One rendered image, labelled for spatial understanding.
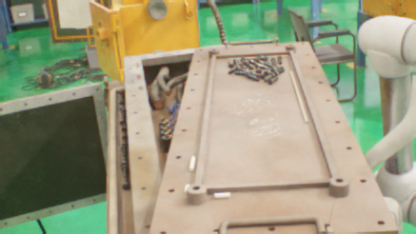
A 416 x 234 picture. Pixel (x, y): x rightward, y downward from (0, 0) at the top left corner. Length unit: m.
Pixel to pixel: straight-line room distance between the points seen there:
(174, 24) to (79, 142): 1.84
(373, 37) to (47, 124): 1.37
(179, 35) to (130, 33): 0.36
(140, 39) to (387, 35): 2.61
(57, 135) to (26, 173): 0.22
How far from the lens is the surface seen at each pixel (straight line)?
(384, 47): 1.66
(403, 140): 1.64
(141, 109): 1.63
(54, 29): 5.60
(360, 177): 1.15
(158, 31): 3.99
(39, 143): 2.35
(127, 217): 1.31
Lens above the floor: 1.93
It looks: 23 degrees down
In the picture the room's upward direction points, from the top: 5 degrees counter-clockwise
